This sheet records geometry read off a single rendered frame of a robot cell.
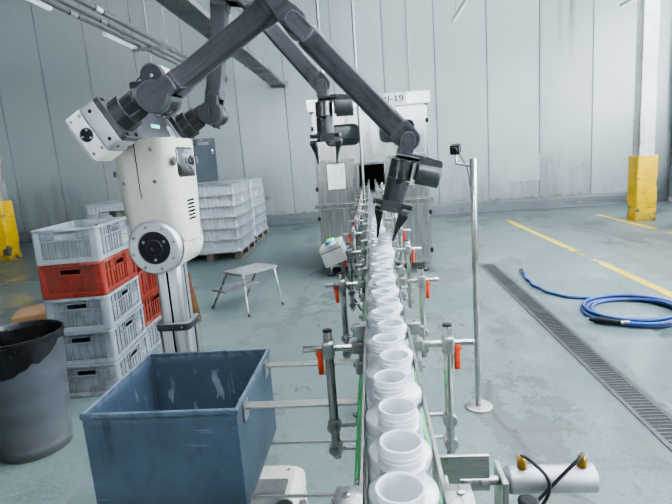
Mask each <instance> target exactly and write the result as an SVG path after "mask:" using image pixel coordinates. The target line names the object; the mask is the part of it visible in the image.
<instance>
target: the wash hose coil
mask: <svg viewBox="0 0 672 504"><path fill-rule="evenodd" d="M518 271H520V272H522V273H523V277H524V279H525V280H527V281H529V282H530V285H531V286H533V287H535V288H538V289H540V290H541V291H543V292H545V293H548V294H552V295H556V296H560V297H564V298H571V299H586V300H584V301H583V302H582V304H581V305H580V311H581V312H582V313H583V314H584V315H585V316H587V317H589V318H588V321H592V322H594V323H601V324H613V325H618V326H625V327H635V328H667V327H672V315H669V316H665V317H659V318H624V317H616V316H610V315H605V314H601V313H599V312H597V311H595V310H594V309H593V307H594V306H595V305H598V304H601V303H605V302H615V301H640V302H648V303H653V304H658V305H662V306H665V307H668V308H671V309H672V301H671V300H668V299H664V298H659V297H654V296H647V295H637V294H606V295H598V296H570V295H563V294H560V293H556V292H551V291H548V290H545V289H543V288H542V287H540V286H537V285H535V284H533V282H532V280H530V279H529V278H527V277H526V273H525V269H523V268H520V269H518ZM589 306H590V309H589V308H588V307H589ZM584 310H586V311H584Z"/></svg>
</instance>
